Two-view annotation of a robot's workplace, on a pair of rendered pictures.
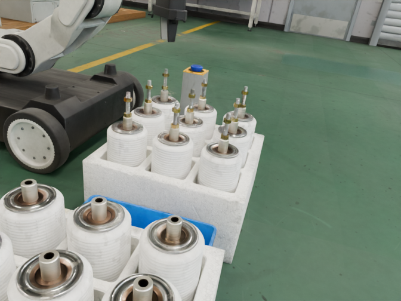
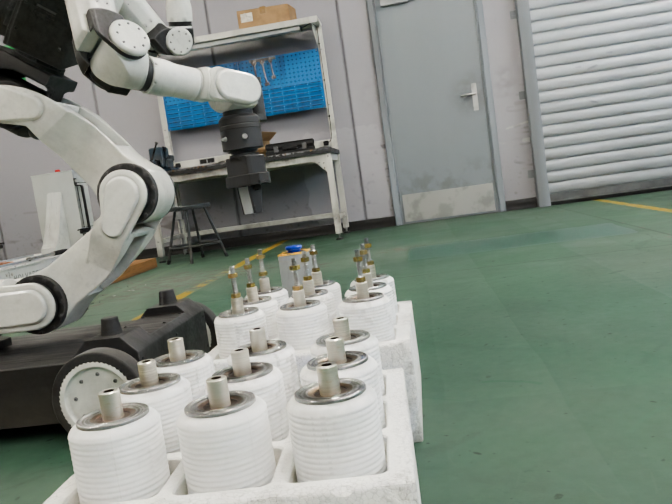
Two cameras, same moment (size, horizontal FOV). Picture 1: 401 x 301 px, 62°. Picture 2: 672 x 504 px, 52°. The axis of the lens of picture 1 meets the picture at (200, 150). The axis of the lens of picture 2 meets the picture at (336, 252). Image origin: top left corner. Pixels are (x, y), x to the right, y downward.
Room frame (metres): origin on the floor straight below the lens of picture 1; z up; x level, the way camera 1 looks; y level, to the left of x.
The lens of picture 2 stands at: (-0.55, 0.10, 0.47)
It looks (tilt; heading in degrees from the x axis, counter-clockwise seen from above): 6 degrees down; 355
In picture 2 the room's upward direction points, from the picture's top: 8 degrees counter-clockwise
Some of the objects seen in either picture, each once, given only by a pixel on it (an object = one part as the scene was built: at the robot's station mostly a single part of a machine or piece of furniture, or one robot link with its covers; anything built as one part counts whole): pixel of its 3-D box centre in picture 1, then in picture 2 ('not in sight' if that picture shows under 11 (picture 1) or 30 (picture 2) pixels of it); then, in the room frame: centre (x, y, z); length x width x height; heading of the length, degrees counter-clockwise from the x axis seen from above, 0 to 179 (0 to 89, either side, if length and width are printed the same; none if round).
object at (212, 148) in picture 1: (222, 150); (363, 298); (0.68, -0.05, 0.25); 0.08 x 0.08 x 0.01
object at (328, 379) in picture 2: not in sight; (328, 380); (0.15, 0.06, 0.26); 0.02 x 0.02 x 0.03
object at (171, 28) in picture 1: (172, 30); (257, 198); (0.94, 0.12, 0.46); 0.03 x 0.02 x 0.06; 127
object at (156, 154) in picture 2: not in sight; (160, 158); (5.35, 0.91, 0.87); 0.41 x 0.17 x 0.25; 168
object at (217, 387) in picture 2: not in sight; (218, 393); (0.17, 0.18, 0.26); 0.02 x 0.02 x 0.03
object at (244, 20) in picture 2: not in sight; (267, 19); (5.63, -0.16, 1.96); 0.46 x 0.28 x 0.16; 74
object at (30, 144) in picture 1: (36, 141); (102, 396); (0.87, 0.49, 0.10); 0.20 x 0.05 x 0.20; 78
